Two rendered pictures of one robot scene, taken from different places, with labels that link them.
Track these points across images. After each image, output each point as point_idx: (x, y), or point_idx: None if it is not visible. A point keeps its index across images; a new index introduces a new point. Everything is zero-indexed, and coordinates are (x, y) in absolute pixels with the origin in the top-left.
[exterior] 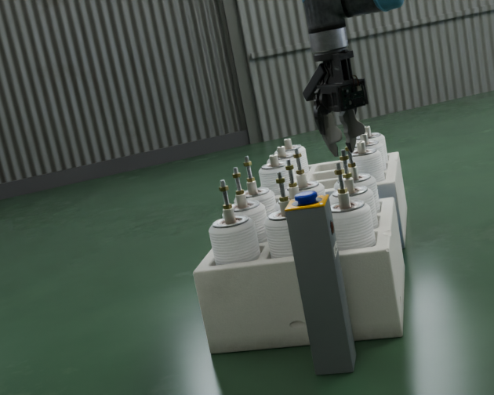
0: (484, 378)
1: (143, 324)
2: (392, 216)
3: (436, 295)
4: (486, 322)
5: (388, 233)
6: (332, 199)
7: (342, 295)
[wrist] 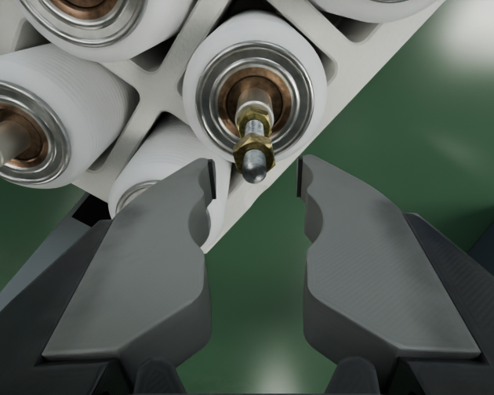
0: (220, 279)
1: None
2: (349, 101)
3: None
4: (303, 215)
5: (261, 187)
6: (187, 104)
7: None
